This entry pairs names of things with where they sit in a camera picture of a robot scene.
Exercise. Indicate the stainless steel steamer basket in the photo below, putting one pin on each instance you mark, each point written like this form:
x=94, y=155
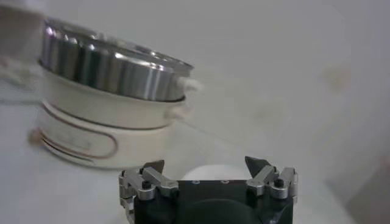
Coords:
x=106, y=70

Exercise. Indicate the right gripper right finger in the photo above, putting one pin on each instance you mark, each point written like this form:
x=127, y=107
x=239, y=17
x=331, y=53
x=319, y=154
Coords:
x=262, y=178

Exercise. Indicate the cream electric cooking pot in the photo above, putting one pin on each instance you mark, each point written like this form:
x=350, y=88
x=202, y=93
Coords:
x=106, y=111

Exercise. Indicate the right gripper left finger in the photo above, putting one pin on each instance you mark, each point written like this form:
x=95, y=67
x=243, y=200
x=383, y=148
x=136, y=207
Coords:
x=158, y=179

